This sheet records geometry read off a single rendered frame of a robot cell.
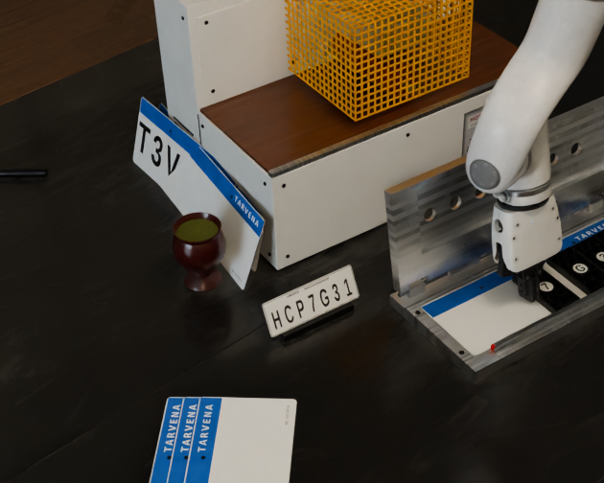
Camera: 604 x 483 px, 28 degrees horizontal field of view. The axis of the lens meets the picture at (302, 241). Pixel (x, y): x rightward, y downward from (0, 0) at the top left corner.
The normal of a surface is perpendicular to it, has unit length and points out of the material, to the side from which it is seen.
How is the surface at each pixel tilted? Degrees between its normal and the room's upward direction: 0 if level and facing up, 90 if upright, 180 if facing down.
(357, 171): 90
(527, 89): 40
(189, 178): 69
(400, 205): 81
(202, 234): 0
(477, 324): 0
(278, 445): 0
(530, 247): 76
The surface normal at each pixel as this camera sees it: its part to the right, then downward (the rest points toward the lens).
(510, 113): -0.38, 0.01
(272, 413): -0.04, -0.77
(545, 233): 0.52, 0.34
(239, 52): 0.55, 0.51
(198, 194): -0.83, 0.03
